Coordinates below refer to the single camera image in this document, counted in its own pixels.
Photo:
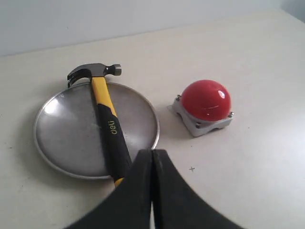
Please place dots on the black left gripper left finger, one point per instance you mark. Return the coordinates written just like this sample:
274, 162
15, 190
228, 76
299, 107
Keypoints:
129, 205

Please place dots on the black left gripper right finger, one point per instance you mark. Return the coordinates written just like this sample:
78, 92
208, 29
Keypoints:
176, 205

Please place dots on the yellow black claw hammer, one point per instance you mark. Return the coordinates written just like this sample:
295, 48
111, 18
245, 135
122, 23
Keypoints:
115, 150

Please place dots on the red dome push button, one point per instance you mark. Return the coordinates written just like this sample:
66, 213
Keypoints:
203, 106

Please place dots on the round stainless steel plate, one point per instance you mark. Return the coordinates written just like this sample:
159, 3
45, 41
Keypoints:
66, 132

